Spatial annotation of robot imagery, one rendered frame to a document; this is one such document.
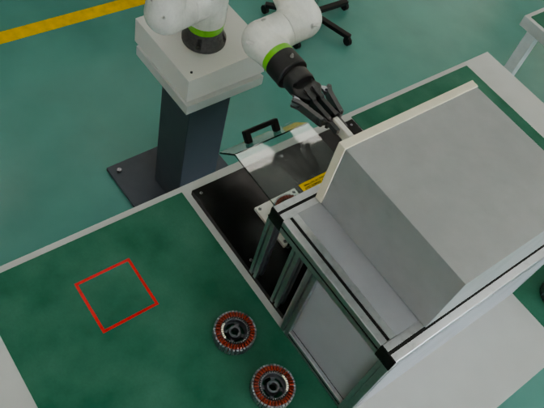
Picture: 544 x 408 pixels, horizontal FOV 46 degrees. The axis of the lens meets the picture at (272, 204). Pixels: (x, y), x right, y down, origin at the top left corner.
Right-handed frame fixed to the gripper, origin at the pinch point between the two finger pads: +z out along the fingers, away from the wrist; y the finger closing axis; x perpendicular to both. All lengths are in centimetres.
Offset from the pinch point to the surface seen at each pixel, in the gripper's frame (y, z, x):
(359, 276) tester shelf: 18.5, 31.9, -6.1
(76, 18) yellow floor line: -15, -188, -119
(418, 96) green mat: -73, -23, -43
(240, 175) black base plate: 7.5, -22.5, -41.0
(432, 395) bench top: 1, 60, -43
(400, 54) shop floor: -165, -94, -119
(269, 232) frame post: 23.9, 8.2, -17.4
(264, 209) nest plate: 8.9, -8.3, -39.7
